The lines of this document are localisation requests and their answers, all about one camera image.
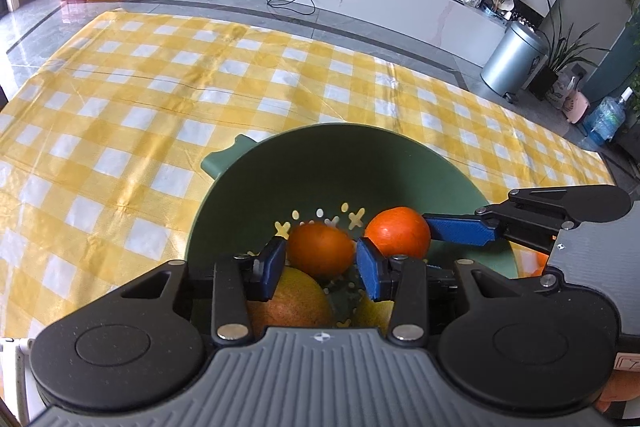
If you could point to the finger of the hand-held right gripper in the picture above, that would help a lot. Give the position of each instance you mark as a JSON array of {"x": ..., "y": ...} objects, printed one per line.
[{"x": 460, "y": 229}]

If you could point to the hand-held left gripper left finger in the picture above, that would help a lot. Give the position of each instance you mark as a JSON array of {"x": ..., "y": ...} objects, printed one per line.
[{"x": 272, "y": 269}]

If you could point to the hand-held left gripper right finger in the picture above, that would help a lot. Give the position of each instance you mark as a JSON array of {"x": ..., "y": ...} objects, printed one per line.
[{"x": 370, "y": 272}]

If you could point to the orange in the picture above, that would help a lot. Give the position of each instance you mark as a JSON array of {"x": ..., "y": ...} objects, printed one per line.
[
  {"x": 320, "y": 249},
  {"x": 398, "y": 232},
  {"x": 539, "y": 261}
]

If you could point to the green colander bowl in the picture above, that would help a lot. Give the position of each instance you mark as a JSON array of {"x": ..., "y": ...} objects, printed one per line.
[{"x": 320, "y": 177}]

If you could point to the person's right hand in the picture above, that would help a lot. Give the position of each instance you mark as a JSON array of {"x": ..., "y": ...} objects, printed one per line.
[{"x": 617, "y": 389}]

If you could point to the large yellow-orange fruit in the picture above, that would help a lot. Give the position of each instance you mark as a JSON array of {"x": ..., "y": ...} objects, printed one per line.
[{"x": 290, "y": 302}]

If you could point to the yellow fruit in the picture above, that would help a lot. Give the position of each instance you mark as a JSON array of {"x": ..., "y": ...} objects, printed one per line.
[{"x": 375, "y": 313}]

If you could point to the large blue water bottle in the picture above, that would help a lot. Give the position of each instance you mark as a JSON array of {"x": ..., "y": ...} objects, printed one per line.
[{"x": 606, "y": 119}]

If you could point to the pink plastic object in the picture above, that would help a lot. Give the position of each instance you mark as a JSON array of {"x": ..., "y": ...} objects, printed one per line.
[{"x": 575, "y": 104}]

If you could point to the silver trash can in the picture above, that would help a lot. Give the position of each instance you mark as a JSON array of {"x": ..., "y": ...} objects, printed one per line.
[{"x": 512, "y": 62}]

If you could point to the yellow checked cloth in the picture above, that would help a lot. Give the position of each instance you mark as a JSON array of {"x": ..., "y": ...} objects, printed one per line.
[{"x": 150, "y": 117}]

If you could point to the potted green plant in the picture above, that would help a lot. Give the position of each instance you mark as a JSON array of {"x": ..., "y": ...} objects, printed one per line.
[{"x": 562, "y": 52}]

